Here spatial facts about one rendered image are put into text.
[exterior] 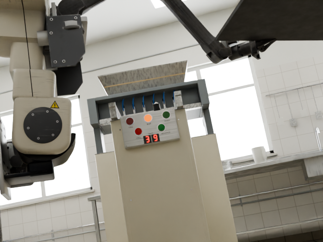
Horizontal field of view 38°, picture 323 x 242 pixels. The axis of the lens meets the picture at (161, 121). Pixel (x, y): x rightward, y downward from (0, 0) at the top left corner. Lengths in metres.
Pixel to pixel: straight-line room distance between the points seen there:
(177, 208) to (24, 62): 0.93
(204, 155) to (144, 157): 0.76
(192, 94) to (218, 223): 0.79
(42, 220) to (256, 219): 2.71
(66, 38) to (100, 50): 5.10
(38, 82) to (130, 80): 1.58
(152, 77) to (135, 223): 1.16
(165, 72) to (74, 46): 1.56
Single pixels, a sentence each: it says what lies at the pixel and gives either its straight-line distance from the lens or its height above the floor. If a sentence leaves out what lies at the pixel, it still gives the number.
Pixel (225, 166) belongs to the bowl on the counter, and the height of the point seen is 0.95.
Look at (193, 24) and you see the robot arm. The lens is 1.94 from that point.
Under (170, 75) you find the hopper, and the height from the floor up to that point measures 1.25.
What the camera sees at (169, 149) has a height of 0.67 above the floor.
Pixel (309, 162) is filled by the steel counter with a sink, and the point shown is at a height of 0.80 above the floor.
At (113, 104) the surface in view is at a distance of 2.08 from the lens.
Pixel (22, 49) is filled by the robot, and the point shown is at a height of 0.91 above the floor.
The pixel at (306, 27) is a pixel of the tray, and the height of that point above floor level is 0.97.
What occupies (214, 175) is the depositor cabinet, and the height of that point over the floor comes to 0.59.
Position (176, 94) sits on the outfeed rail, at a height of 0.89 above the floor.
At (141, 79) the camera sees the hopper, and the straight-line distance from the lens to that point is 2.92.
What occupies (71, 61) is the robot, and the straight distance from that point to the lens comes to 1.39.
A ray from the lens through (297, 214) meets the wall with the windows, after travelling 5.74.
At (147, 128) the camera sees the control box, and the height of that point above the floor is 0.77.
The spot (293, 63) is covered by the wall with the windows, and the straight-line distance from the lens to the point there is 6.04.
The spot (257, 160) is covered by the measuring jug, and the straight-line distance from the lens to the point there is 5.22.
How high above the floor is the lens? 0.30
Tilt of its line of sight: 14 degrees up
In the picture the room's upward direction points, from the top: 10 degrees counter-clockwise
